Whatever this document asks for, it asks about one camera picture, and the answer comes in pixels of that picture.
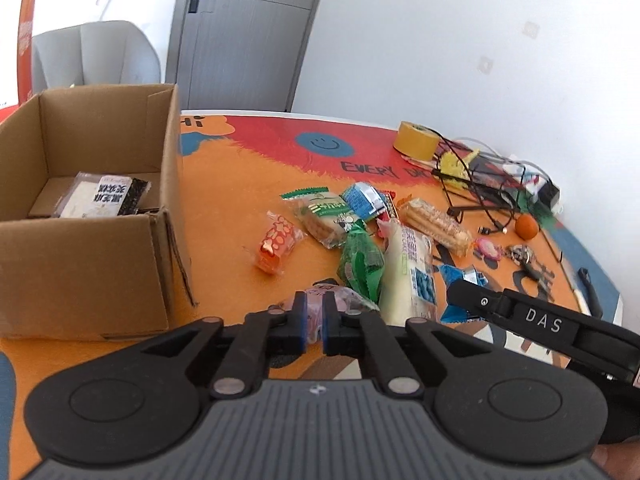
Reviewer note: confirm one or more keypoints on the green snack packet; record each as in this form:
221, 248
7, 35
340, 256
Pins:
360, 260

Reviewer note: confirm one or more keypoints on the small red snack packet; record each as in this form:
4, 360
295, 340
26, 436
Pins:
390, 206

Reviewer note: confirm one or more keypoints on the black power adapter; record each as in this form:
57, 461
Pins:
550, 195

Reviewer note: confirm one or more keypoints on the long clear wafer packet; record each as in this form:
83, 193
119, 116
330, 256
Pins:
435, 225

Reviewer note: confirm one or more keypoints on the orange white snack packet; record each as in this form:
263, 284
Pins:
277, 240

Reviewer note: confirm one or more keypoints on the grey door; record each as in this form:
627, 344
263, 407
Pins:
240, 35

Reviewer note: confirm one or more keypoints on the blue foil snack packet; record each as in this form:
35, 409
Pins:
467, 276

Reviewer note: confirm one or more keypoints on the bunch of metal keys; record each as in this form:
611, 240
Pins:
521, 252

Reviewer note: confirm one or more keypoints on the orange standing banner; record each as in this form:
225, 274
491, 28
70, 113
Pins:
27, 60

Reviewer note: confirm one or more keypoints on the brown cardboard box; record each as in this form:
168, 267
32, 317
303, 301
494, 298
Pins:
75, 270

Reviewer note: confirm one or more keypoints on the black folding stand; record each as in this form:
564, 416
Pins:
475, 207

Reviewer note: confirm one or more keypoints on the blue white snack packet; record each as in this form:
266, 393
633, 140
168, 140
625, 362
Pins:
360, 200

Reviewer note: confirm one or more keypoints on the orange tangerine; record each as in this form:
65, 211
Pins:
527, 227

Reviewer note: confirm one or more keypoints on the pink clear snack packet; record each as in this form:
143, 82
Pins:
350, 300

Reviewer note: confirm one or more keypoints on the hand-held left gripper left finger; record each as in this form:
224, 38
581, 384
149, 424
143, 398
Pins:
300, 322

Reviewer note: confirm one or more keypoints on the black and white snack packet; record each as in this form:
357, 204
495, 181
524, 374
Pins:
107, 195

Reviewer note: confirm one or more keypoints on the green label cracker packet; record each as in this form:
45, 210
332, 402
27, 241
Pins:
325, 215

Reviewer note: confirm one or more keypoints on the grey chair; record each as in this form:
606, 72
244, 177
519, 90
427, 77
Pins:
100, 55

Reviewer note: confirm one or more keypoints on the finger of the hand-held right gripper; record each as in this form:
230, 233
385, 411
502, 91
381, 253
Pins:
475, 302

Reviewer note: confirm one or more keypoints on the black car key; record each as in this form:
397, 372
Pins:
537, 275

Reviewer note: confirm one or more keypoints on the yellow tape roll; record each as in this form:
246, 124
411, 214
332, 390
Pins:
415, 142

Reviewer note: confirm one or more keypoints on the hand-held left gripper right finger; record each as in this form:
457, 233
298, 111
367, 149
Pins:
328, 325

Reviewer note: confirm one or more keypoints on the long white bread packet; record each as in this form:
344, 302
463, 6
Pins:
405, 270

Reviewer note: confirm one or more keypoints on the white power strip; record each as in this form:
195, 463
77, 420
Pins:
530, 187

